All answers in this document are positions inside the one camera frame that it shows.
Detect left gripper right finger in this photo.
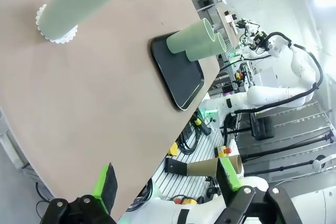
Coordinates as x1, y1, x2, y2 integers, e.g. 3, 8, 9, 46
215, 157, 302, 224

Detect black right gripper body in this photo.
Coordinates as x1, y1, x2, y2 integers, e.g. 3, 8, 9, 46
250, 31, 269, 51

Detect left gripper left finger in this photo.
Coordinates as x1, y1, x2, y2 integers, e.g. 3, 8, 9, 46
46, 163, 119, 224

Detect pale green tall cup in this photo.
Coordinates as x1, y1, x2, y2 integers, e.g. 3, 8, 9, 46
39, 0, 124, 41
165, 18, 216, 55
185, 32, 227, 62

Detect brown cardboard tube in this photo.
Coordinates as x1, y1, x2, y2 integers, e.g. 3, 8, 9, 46
185, 155, 243, 177

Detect black tripod pole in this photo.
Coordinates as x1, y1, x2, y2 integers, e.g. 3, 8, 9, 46
241, 159, 320, 177
236, 132, 336, 161

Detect black equipment box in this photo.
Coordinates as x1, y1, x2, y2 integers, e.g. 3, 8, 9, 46
250, 115, 275, 141

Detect black plastic serving tray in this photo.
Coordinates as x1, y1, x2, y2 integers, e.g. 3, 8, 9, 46
149, 31, 205, 111

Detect white clamp fitting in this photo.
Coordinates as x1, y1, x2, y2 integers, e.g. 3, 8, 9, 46
312, 154, 336, 175

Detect white scalloped paper coaster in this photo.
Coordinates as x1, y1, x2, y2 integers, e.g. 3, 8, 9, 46
35, 4, 79, 44

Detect slotted aluminium base plate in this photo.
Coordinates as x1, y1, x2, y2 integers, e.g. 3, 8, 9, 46
151, 119, 246, 204

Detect black coiled cables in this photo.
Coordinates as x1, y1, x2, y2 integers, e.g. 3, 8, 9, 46
177, 125, 202, 156

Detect black tube bracket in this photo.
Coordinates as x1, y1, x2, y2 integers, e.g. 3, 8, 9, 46
164, 157, 188, 175

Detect yellow switch box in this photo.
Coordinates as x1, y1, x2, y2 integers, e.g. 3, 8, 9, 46
167, 142, 179, 156

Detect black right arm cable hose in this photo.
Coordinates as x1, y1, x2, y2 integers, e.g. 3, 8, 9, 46
230, 31, 324, 116

